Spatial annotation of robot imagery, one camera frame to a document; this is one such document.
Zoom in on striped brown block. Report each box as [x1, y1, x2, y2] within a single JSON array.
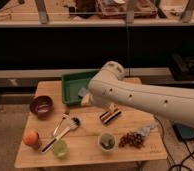
[[99, 108, 121, 125]]

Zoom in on wooden table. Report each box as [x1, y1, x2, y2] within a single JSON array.
[[15, 81, 167, 169]]

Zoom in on metal spoon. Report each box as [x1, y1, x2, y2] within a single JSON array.
[[52, 114, 70, 137]]

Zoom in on green translucent cup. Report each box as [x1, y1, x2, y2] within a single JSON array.
[[51, 140, 68, 159]]

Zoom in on purple bowl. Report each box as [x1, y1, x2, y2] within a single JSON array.
[[30, 95, 53, 118]]

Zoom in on green plastic tray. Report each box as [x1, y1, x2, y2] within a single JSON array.
[[62, 70, 97, 106]]

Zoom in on white bowl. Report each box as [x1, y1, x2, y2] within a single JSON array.
[[97, 132, 116, 153]]

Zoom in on grey foil wrapper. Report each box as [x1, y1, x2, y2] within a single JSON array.
[[137, 123, 157, 136]]

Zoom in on black floor pedal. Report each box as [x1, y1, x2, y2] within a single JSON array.
[[173, 123, 194, 141]]

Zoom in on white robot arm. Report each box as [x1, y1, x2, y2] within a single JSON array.
[[88, 61, 194, 127]]

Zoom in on green pepper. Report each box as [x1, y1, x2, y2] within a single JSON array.
[[101, 138, 114, 149]]

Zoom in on yellow banana piece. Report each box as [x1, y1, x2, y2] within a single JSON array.
[[81, 94, 90, 106]]

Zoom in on orange fruit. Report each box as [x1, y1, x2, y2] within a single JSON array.
[[23, 130, 39, 146]]

